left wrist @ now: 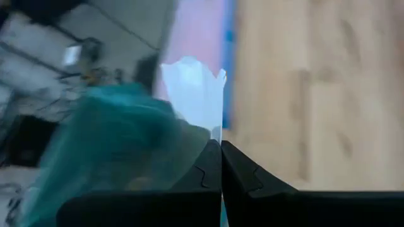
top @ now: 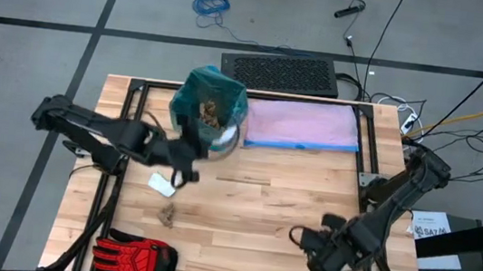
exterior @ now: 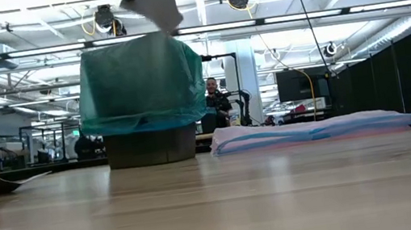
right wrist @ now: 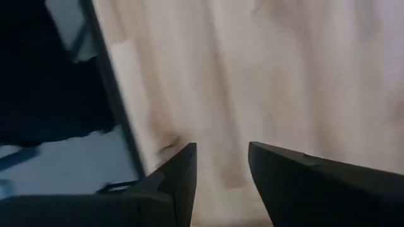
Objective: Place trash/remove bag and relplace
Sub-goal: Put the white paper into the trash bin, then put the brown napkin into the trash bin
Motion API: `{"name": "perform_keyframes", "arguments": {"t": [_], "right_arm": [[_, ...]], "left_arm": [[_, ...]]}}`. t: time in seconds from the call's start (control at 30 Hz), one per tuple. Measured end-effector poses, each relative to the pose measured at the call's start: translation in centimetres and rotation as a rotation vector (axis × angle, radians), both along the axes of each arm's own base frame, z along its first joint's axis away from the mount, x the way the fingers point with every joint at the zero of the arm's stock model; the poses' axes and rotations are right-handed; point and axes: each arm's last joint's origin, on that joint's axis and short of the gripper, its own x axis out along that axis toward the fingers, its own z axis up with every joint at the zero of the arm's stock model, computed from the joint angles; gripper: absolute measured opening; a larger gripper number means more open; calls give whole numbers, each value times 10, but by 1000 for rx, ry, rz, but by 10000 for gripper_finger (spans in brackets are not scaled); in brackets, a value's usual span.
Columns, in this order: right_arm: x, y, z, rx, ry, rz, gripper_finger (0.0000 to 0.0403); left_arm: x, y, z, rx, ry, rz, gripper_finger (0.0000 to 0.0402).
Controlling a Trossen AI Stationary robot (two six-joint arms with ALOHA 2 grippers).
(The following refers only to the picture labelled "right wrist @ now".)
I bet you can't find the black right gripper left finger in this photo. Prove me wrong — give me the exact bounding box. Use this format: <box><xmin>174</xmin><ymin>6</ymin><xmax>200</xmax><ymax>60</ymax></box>
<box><xmin>0</xmin><ymin>142</ymin><xmax>197</xmax><ymax>227</ymax></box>

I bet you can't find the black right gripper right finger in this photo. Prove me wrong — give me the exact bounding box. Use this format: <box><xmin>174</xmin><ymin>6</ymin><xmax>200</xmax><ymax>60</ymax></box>
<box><xmin>248</xmin><ymin>141</ymin><xmax>404</xmax><ymax>227</ymax></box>

